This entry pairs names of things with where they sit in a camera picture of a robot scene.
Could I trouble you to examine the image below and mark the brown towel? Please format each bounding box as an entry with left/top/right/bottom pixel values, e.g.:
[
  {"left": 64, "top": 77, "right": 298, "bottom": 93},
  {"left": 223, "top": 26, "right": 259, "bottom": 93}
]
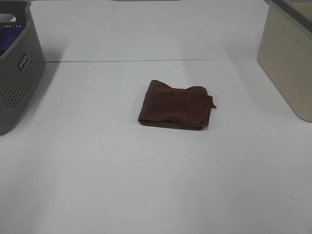
[{"left": 138, "top": 80, "right": 216, "bottom": 131}]

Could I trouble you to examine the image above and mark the beige storage bin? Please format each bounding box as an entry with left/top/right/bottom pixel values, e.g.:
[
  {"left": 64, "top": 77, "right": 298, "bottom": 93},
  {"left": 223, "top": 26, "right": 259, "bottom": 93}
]
[{"left": 257, "top": 0, "right": 312, "bottom": 122}]

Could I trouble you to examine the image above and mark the purple cloth in basket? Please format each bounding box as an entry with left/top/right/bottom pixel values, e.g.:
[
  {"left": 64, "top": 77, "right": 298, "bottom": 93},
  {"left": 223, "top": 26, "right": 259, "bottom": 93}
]
[{"left": 0, "top": 27, "right": 23, "bottom": 55}]

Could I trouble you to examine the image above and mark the grey perforated laundry basket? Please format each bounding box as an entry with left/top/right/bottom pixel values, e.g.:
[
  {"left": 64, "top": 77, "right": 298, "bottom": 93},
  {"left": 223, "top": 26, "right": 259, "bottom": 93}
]
[{"left": 0, "top": 0, "right": 45, "bottom": 134}]

